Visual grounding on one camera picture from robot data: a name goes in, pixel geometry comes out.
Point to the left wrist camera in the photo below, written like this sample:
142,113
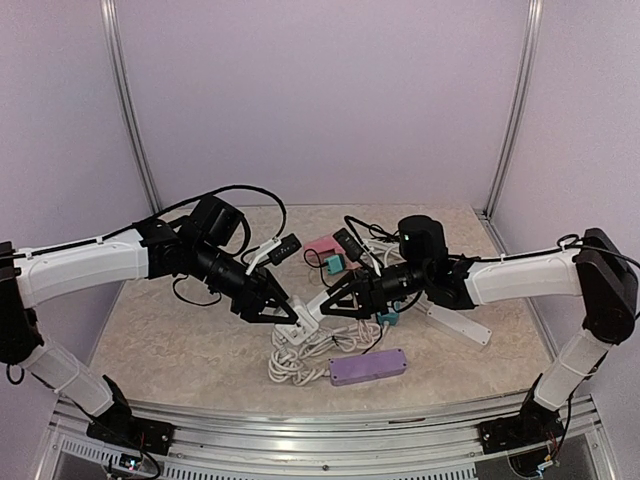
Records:
273,252

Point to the right aluminium frame post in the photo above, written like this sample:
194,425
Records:
517,108

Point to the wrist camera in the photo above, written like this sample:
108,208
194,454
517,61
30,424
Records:
358,258
273,252

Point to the aluminium frame post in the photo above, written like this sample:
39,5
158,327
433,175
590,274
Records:
517,108
110,22

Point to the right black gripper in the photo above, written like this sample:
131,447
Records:
367,296

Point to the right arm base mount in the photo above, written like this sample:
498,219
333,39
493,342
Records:
517,431

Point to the pink power strip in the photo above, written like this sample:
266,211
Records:
327,246

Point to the teal charger cube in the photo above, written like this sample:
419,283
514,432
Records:
334,264

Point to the left aluminium frame post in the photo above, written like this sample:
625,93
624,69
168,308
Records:
110,22

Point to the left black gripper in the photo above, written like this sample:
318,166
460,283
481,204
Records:
257,293

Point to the white usb charger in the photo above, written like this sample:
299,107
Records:
308,312

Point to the purple power strip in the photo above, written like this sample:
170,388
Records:
367,367

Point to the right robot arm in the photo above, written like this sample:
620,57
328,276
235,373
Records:
587,266

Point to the white power strip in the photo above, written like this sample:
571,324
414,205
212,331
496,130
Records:
459,327

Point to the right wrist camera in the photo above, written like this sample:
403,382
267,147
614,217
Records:
358,258

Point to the teal socket cube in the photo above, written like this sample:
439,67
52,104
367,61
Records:
391,316

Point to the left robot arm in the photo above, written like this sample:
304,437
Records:
152,248

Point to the front aluminium rail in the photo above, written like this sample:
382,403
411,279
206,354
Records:
438,441

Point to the white multi socket adapter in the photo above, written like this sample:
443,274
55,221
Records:
297,333

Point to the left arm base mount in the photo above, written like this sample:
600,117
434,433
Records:
127,432

